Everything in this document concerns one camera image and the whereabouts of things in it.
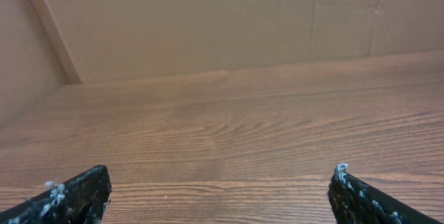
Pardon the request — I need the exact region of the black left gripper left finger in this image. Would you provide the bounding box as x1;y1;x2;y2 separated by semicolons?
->
1;165;112;224

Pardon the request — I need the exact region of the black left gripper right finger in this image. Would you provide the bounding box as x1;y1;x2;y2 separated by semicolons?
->
327;163;441;224

